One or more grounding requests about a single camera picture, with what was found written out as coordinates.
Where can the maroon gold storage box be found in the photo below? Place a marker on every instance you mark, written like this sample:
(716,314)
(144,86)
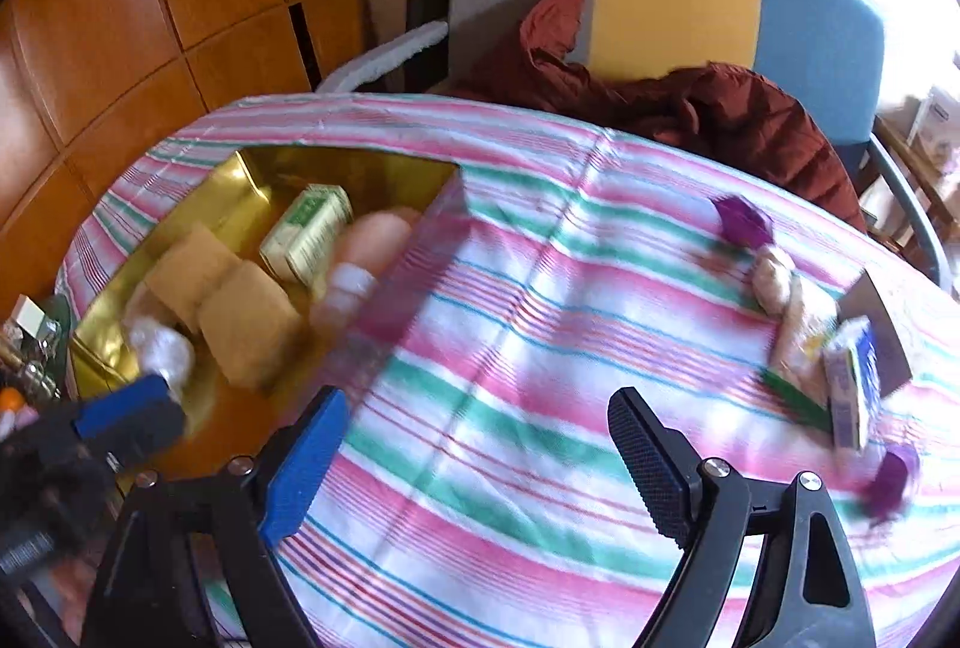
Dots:
(240,202)

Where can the dark red jacket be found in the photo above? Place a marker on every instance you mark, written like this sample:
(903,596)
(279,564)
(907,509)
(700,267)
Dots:
(725,113)

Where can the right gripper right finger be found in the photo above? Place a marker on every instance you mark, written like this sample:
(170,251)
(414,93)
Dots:
(806,589)

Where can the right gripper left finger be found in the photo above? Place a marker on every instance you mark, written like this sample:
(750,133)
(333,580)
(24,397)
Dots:
(148,591)

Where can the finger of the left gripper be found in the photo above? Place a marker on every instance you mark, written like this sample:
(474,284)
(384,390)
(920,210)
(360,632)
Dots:
(131,436)
(102,413)

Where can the green white snack packet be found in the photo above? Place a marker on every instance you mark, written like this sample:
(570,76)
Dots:
(795,371)

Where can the grey yellow blue armchair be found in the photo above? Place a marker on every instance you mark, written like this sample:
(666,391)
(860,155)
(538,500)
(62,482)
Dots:
(826,53)

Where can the beige cardboard box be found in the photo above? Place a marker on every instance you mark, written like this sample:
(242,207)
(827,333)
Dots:
(877,297)

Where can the striped bed sheet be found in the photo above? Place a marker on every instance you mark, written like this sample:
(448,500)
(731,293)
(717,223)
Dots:
(478,499)

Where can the purple foil pouch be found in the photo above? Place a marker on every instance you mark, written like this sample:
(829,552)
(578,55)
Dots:
(743,224)
(890,490)

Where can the blue Tempo tissue pack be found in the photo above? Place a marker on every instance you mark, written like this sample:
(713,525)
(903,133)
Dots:
(849,362)

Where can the yellow sponge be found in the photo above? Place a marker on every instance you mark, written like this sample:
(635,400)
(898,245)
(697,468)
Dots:
(189,272)
(250,326)

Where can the wooden wardrobe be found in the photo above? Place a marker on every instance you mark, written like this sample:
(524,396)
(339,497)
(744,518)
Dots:
(90,85)

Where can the small green medicine box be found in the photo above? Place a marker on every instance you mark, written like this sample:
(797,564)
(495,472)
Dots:
(299,246)

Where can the white product box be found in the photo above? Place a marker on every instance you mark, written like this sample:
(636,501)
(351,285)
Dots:
(936,132)

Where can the peach lotion bottle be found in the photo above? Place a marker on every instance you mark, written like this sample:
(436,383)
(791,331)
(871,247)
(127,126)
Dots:
(366,248)

